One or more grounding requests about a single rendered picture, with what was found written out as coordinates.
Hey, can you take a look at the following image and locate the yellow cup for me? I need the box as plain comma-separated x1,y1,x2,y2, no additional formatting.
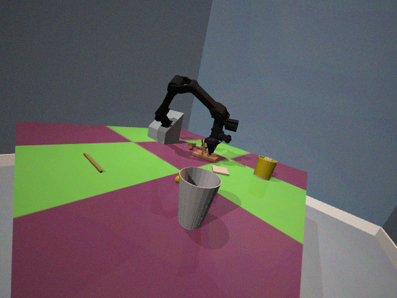
253,156,277,180

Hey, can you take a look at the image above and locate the brown wooden stick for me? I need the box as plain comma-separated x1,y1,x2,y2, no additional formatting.
83,153,102,173

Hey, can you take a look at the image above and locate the dark grey cup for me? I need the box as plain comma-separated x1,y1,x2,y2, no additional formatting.
178,167,222,230

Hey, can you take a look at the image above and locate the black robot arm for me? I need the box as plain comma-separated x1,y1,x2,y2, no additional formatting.
155,75,239,143

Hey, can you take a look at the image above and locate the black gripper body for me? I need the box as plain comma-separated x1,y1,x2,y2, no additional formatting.
204,127,223,145

